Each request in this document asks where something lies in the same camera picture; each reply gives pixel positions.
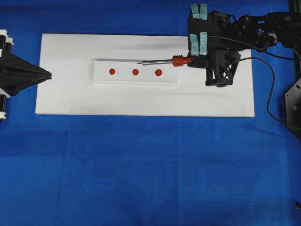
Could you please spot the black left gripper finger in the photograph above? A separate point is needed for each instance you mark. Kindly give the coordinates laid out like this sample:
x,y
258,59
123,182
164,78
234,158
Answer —
x,y
12,63
11,86

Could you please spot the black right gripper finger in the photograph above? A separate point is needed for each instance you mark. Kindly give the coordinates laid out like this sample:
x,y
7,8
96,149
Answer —
x,y
200,62

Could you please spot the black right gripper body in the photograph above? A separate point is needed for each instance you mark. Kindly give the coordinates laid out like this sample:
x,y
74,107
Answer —
x,y
212,31

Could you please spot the orange handled soldering iron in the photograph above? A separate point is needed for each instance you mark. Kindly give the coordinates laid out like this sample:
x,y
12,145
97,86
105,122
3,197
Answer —
x,y
176,61

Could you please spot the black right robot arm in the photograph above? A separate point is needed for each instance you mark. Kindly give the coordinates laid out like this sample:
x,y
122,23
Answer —
x,y
262,32

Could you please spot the near orange dot mark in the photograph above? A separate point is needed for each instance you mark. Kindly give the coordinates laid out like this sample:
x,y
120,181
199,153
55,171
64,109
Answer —
x,y
158,72

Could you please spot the orange dot mark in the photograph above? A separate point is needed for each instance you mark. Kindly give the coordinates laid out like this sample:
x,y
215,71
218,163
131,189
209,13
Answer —
x,y
158,72
135,72
112,71

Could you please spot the middle orange dot mark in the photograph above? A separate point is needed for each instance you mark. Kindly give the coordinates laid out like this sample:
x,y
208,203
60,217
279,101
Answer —
x,y
135,72

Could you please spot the far orange dot mark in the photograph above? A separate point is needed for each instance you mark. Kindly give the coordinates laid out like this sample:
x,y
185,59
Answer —
x,y
112,71

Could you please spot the white foam board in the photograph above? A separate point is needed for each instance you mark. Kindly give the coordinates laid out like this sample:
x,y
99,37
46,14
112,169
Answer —
x,y
71,91

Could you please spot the white raised target strip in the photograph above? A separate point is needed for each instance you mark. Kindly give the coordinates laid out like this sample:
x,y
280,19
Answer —
x,y
121,71

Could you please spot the blue table mat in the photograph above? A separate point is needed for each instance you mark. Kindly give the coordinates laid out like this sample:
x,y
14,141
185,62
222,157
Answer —
x,y
154,171

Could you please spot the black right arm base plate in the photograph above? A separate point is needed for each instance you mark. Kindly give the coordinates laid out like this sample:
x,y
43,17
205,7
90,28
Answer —
x,y
293,108

